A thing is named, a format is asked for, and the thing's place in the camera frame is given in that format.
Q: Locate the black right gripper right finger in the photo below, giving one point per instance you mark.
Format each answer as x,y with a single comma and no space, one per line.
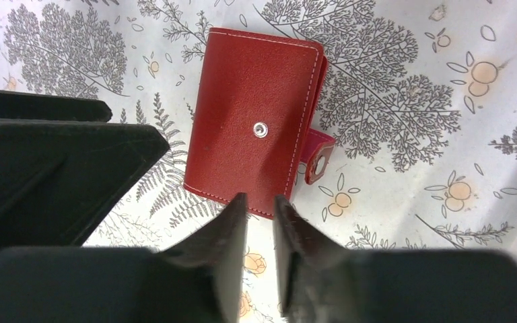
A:
320,280

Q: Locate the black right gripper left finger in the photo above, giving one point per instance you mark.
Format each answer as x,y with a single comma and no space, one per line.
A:
197,280

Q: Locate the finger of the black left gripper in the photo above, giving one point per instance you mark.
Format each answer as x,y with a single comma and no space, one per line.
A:
17,105
60,179

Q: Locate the red leather card holder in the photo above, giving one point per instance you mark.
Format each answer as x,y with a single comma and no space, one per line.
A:
252,124

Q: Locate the floral patterned table mat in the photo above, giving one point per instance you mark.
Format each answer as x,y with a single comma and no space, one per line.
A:
420,97

